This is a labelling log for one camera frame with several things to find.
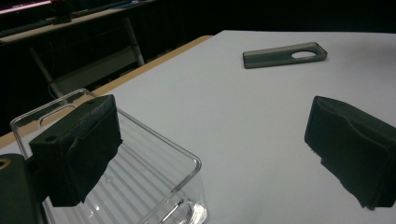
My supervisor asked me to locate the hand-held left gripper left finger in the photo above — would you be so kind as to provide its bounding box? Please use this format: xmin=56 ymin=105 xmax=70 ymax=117
xmin=28 ymin=93 xmax=124 ymax=208

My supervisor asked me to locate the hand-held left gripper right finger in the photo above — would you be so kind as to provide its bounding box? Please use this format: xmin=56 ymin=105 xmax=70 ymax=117
xmin=304 ymin=95 xmax=396 ymax=211

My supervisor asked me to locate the clear plastic storage container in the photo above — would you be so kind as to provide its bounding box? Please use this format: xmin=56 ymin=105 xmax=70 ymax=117
xmin=8 ymin=88 xmax=210 ymax=224

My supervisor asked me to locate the grey phone case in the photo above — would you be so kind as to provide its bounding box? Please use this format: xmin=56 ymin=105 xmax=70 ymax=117
xmin=242 ymin=41 xmax=329 ymax=70

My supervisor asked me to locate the white table cover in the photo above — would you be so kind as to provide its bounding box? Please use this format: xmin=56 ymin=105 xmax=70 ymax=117
xmin=0 ymin=30 xmax=396 ymax=224

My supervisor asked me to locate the pink lit screen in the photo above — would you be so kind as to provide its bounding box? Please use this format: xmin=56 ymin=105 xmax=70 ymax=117
xmin=0 ymin=0 xmax=54 ymax=15

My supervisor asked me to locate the grey metal frame desk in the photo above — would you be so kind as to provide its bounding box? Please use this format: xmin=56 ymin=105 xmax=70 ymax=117
xmin=0 ymin=4 xmax=157 ymax=98

